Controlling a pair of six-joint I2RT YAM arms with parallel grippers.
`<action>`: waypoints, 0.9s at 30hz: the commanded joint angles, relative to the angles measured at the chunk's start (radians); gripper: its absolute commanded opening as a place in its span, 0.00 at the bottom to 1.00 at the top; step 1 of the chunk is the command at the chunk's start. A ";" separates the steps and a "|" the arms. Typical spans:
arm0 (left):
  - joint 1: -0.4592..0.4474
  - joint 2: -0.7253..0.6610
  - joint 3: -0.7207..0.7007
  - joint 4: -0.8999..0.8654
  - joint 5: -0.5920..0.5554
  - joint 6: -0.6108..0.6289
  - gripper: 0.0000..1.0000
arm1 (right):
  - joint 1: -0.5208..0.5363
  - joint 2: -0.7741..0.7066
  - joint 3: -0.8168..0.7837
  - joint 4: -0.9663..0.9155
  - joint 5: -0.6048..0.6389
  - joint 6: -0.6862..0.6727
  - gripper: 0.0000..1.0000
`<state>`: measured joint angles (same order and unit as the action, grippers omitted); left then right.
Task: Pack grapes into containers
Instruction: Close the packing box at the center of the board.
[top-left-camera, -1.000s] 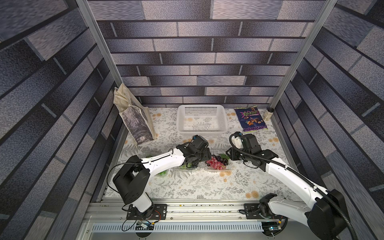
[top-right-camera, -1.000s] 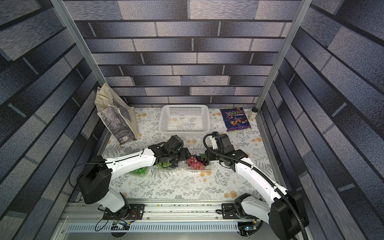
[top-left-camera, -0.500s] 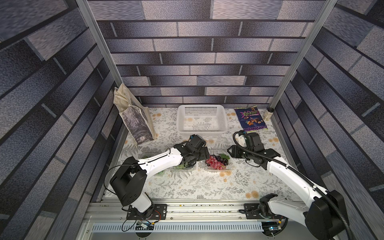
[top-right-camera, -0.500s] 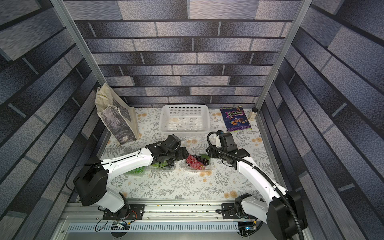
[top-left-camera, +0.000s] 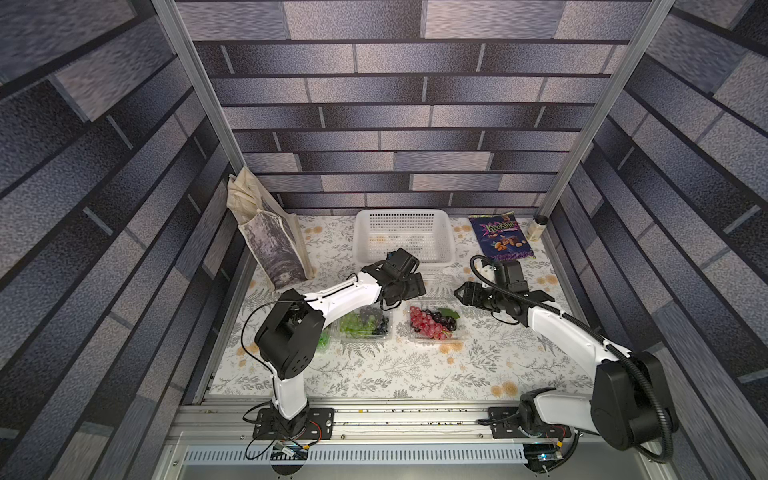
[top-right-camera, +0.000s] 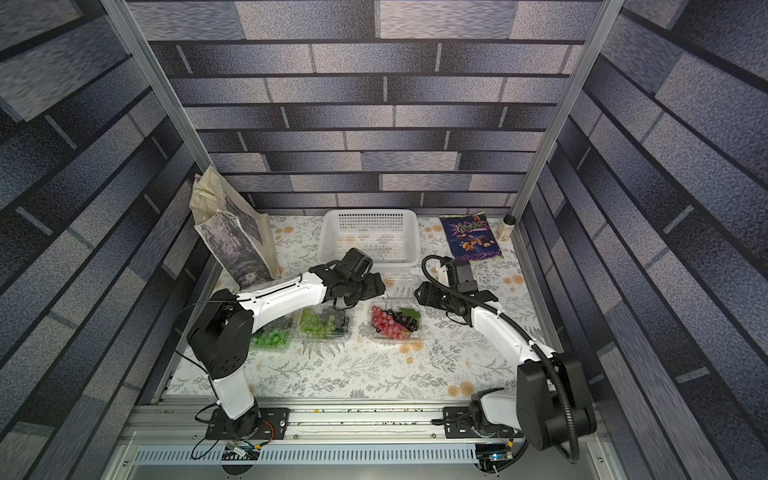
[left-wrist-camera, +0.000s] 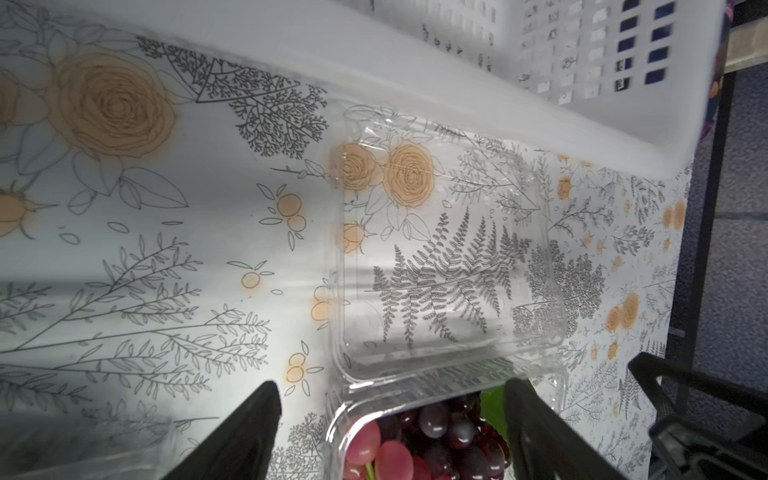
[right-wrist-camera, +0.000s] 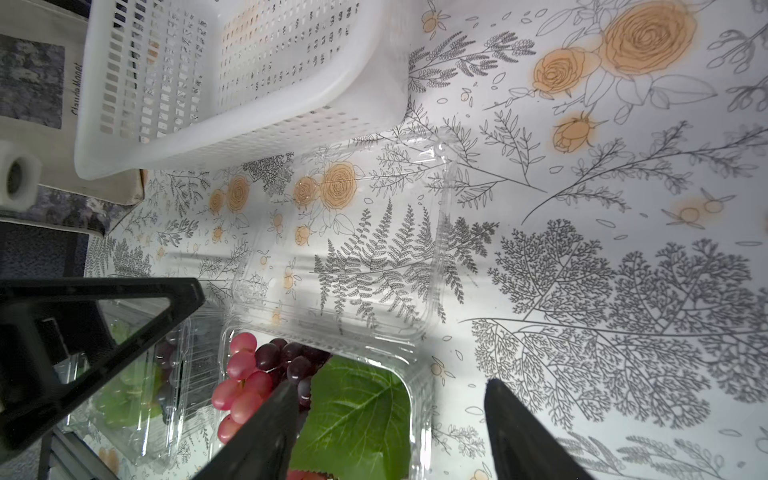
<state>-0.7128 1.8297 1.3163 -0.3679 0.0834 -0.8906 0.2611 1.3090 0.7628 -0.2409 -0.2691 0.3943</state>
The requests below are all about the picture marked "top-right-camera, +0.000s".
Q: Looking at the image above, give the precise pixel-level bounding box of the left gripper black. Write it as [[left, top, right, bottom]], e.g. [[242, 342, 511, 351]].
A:
[[346, 271, 390, 304]]

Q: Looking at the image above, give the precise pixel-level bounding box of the pink grape bunch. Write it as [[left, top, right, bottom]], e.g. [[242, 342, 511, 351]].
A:
[[371, 306, 411, 340]]

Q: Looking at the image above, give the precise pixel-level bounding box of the clear plastic clamshell container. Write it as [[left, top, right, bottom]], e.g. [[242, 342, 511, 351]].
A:
[[249, 314, 295, 352]]

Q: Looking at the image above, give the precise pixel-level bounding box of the dark red grape bunch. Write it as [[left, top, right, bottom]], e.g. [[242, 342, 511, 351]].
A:
[[389, 308, 421, 333]]

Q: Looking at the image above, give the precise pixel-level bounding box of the dark blue grape bunch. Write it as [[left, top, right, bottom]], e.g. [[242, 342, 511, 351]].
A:
[[329, 310, 350, 338]]

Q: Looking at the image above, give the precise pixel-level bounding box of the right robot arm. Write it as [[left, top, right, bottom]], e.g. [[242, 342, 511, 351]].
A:
[[415, 281, 597, 463]]

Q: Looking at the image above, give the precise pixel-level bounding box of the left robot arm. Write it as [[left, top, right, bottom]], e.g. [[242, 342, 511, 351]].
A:
[[187, 265, 386, 420]]

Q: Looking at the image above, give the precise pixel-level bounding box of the white plastic basket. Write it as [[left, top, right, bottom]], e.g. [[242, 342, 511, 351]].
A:
[[317, 209, 422, 272]]

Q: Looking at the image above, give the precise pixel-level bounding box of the purple candy bag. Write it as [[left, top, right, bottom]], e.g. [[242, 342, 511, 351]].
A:
[[440, 212, 503, 262]]

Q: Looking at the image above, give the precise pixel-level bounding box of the beige tote bag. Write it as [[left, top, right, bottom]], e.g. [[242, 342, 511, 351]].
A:
[[189, 166, 281, 291]]

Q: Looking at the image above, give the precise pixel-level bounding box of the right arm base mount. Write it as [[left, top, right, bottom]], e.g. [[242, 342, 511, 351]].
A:
[[439, 406, 523, 439]]

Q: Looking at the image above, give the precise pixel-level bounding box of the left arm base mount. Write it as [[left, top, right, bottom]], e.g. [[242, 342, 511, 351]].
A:
[[205, 407, 290, 441]]

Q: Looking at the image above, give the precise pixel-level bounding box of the black corrugated cable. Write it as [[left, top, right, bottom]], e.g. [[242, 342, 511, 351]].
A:
[[419, 254, 582, 463]]

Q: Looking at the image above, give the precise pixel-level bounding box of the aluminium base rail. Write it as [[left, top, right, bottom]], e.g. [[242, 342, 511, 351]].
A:
[[103, 396, 625, 479]]

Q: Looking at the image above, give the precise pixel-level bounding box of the aluminium frame post right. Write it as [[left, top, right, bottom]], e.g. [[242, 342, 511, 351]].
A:
[[509, 0, 625, 220]]

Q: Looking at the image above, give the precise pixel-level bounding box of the aluminium frame post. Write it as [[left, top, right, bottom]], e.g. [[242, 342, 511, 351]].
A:
[[100, 0, 213, 172], [509, 0, 625, 220]]

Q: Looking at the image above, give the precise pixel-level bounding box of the aluminium frame post left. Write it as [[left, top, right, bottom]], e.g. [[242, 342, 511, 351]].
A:
[[100, 0, 213, 172]]

